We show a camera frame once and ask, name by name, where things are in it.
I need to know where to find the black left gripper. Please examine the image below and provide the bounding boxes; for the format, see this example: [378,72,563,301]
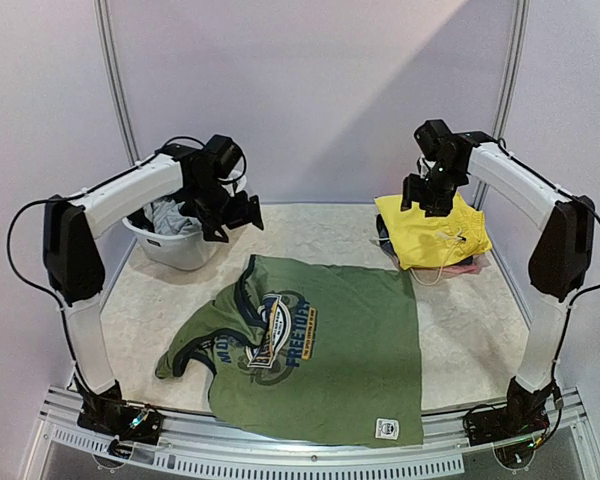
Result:
[188,177,265,242]

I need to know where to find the yellow shorts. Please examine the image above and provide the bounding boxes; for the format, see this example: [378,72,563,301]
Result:
[375,194,492,270]

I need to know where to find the white drawstring cord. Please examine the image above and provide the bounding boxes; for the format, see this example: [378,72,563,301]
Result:
[369,229,467,288]

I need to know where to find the green garment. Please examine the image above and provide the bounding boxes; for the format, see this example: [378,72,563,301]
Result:
[155,255,424,448]

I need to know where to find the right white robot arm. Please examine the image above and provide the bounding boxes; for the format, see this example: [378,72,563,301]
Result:
[401,120,600,436]

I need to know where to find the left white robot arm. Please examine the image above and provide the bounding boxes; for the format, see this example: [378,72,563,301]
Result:
[17,135,264,434]

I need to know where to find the white plastic laundry basket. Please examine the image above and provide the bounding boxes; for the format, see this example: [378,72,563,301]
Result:
[122,218,219,271]

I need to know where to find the grey garment in basket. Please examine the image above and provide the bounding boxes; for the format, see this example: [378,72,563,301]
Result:
[143,197,201,236]

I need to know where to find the black garment in basket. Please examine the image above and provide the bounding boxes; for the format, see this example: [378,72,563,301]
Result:
[127,207,154,233]

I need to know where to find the folded navy blue garment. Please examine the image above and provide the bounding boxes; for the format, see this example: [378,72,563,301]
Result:
[376,214,475,267]

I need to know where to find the folded pink garment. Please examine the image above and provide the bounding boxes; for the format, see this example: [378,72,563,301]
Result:
[415,255,483,275]

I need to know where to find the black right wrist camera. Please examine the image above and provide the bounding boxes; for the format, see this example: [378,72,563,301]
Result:
[414,119,453,157]

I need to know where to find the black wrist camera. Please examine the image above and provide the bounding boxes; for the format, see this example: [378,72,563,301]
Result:
[202,134,247,185]
[414,119,453,157]

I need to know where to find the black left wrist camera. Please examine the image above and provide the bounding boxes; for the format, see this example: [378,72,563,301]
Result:
[202,134,247,185]

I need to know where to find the right aluminium frame post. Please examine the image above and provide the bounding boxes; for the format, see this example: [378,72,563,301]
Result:
[472,0,531,214]

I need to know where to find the aluminium frame post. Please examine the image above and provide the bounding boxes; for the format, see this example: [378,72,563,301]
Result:
[93,0,140,165]
[472,0,531,214]

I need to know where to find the left aluminium frame post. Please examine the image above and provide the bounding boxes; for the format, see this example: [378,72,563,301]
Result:
[93,0,140,165]

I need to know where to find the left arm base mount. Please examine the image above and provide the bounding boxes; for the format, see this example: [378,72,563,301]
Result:
[77,382,165,445]

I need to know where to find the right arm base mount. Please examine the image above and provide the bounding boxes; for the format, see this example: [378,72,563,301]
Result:
[462,387,564,450]

